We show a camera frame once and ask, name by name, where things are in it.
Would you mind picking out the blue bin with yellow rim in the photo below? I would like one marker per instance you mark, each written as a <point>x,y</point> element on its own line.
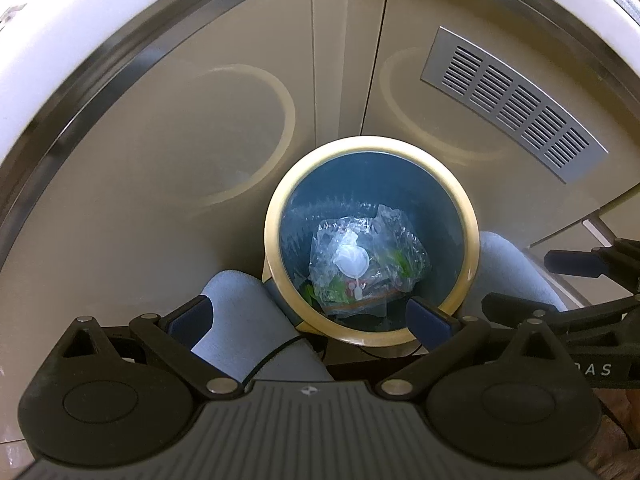
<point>320,200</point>

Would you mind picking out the metal cabinet vent grille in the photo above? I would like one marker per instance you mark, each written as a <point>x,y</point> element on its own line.
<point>510,100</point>

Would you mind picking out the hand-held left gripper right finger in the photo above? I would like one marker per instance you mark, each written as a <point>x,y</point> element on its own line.
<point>426,320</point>

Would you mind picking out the beige vented cabinet door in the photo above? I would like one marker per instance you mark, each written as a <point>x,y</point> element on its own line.
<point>410,35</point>

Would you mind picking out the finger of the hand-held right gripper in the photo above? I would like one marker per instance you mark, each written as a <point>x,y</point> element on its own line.
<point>590,317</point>
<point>570,262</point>

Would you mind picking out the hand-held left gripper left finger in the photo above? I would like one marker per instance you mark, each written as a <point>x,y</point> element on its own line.
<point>190,317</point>

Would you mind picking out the clear green-printed plastic bag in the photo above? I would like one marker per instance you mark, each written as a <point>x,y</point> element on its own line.
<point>400,255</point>

